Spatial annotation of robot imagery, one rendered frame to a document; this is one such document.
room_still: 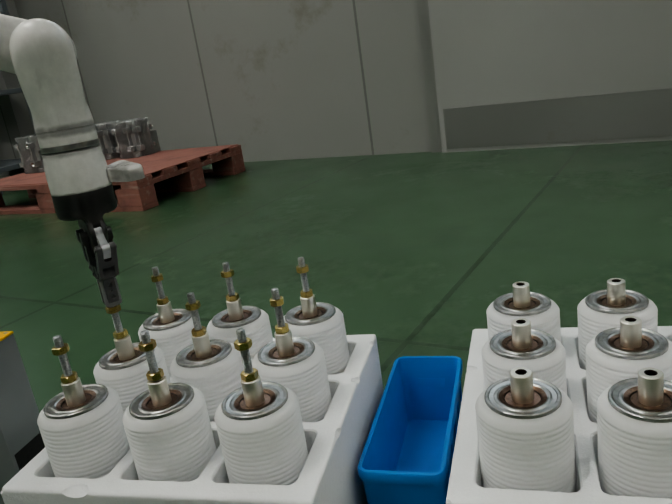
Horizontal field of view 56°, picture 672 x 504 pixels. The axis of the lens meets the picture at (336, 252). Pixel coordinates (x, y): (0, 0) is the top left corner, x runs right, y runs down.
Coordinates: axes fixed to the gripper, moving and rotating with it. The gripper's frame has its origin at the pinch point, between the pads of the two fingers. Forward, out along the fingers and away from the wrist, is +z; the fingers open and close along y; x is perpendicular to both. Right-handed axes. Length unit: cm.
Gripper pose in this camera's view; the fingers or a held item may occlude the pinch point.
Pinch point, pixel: (109, 290)
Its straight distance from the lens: 90.5
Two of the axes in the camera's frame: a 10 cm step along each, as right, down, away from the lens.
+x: 8.4, -2.7, 4.7
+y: 5.3, 1.8, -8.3
